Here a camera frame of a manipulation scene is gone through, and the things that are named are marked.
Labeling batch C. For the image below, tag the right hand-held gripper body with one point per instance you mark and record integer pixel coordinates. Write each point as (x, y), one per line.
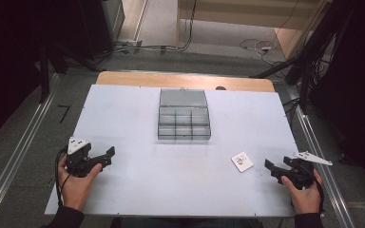
(301, 171)

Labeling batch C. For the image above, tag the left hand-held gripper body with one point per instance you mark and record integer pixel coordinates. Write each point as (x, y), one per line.
(77, 158)

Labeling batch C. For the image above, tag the person's right hand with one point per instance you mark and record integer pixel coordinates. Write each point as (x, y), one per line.
(304, 198)

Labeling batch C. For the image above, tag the person's left hand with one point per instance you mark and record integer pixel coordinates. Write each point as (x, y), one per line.
(76, 190)

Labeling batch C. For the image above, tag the small white packet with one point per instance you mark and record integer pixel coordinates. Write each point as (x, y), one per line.
(242, 161)

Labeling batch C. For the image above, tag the clear plastic compartment box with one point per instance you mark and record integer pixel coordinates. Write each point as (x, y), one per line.
(183, 117)

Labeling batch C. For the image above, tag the black metal stand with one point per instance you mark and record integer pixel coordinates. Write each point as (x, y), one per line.
(44, 72)

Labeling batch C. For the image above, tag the wooden table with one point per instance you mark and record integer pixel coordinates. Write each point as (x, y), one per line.
(183, 80)

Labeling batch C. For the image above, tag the black stand legs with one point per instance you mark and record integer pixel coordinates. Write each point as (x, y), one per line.
(301, 57)

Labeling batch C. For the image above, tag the dark cabinet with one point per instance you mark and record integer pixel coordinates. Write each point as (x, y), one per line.
(99, 25)

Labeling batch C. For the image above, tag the light wooden shelf unit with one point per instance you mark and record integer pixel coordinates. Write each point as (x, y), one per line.
(234, 12)

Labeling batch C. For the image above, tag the aluminium rail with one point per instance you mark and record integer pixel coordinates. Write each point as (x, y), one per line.
(22, 142)
(323, 171)

